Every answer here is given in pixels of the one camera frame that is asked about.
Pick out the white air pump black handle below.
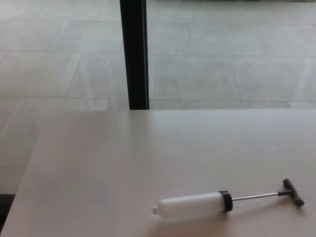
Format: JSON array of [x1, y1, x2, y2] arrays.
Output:
[[152, 178, 305, 215]]

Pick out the black vertical frame post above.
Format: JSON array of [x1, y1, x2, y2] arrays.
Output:
[[119, 0, 150, 110]]

